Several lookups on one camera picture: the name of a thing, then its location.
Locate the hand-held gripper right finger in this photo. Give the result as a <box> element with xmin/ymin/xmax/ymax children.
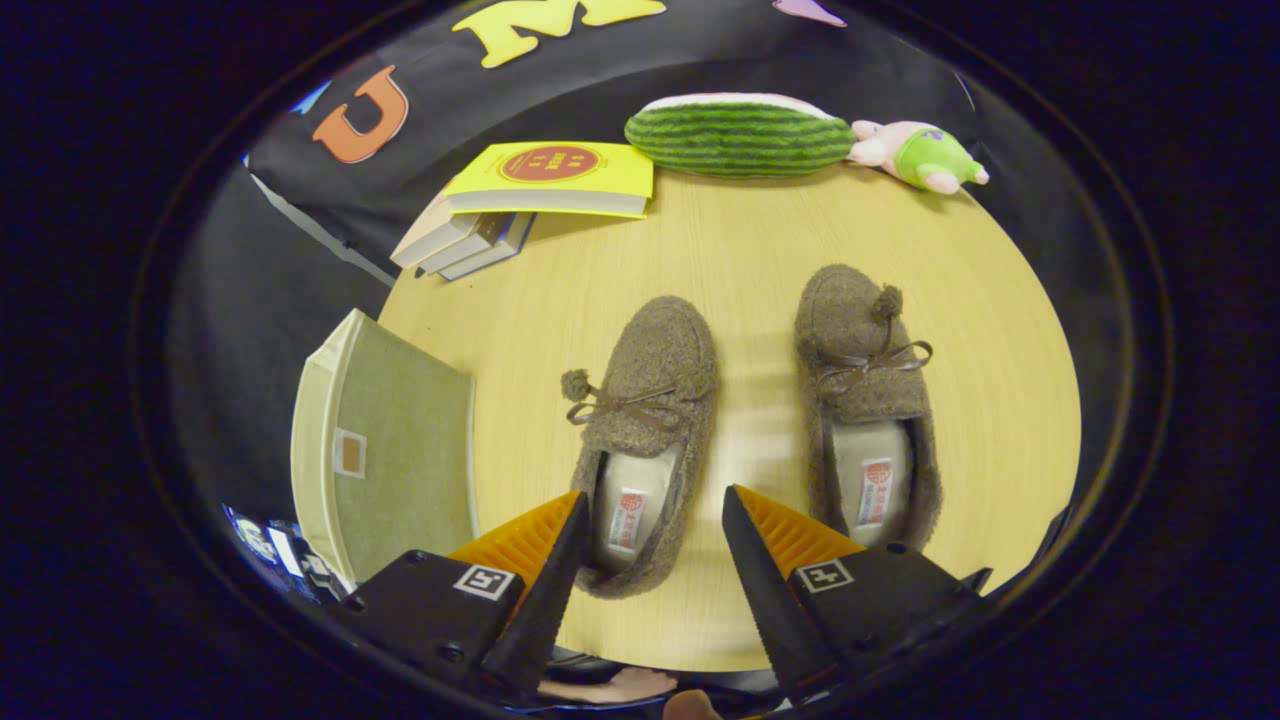
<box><xmin>722</xmin><ymin>485</ymin><xmax>993</xmax><ymax>701</ymax></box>

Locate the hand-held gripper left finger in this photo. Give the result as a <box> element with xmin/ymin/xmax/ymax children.
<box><xmin>345</xmin><ymin>490</ymin><xmax>591</xmax><ymax>701</ymax></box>

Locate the light green fabric storage box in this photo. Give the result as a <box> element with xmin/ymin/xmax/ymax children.
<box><xmin>290</xmin><ymin>308</ymin><xmax>479</xmax><ymax>586</ymax></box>

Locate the brown fuzzy shoe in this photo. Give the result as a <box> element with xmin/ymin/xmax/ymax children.
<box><xmin>560</xmin><ymin>295</ymin><xmax>719</xmax><ymax>601</ymax></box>
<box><xmin>795</xmin><ymin>263</ymin><xmax>944</xmax><ymax>553</ymax></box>

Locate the blue printed packet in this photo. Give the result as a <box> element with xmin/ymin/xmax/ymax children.
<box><xmin>222</xmin><ymin>505</ymin><xmax>346</xmax><ymax>601</ymax></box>

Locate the white book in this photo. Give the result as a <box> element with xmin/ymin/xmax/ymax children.
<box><xmin>410</xmin><ymin>212</ymin><xmax>511</xmax><ymax>276</ymax></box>

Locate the blue cover book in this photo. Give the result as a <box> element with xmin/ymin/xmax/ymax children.
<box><xmin>435</xmin><ymin>212</ymin><xmax>538</xmax><ymax>283</ymax></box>

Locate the yellow book with red circle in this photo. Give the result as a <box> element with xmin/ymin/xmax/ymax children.
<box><xmin>442</xmin><ymin>141</ymin><xmax>655</xmax><ymax>219</ymax></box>

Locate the watermelon slice plush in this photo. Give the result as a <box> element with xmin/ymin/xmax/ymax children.
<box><xmin>624</xmin><ymin>92</ymin><xmax>857</xmax><ymax>180</ymax></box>

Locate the pink and green plush toy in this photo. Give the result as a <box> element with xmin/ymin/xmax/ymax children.
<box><xmin>848</xmin><ymin>120</ymin><xmax>991</xmax><ymax>195</ymax></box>

